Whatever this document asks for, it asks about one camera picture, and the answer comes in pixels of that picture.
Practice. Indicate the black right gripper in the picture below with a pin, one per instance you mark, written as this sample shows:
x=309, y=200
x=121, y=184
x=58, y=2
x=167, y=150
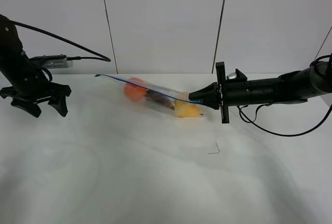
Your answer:
x=232, y=92

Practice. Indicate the purple eggplant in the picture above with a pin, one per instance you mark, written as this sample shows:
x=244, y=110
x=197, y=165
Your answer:
x=160, y=99

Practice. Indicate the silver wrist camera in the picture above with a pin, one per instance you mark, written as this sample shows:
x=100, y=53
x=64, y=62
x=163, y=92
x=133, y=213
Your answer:
x=52, y=61
x=232, y=76

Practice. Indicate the orange tomato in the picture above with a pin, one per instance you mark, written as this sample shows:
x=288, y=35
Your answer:
x=133, y=91

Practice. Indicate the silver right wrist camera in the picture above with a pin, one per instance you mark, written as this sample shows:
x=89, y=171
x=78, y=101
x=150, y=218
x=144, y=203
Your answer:
x=232, y=76

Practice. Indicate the yellow pear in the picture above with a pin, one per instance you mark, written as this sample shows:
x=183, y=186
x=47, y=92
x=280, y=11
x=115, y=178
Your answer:
x=187, y=110

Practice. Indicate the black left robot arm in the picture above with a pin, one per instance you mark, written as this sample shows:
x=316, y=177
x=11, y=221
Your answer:
x=11, y=44

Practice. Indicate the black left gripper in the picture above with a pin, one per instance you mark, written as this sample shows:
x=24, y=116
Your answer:
x=31, y=82

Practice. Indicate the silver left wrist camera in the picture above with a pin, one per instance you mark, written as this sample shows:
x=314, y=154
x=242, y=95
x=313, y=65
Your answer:
x=52, y=61

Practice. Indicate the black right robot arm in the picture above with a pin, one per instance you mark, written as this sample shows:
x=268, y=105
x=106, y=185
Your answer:
x=291, y=88

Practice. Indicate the clear zip bag blue seal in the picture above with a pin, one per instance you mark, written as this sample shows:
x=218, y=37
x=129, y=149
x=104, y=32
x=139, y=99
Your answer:
x=171, y=93

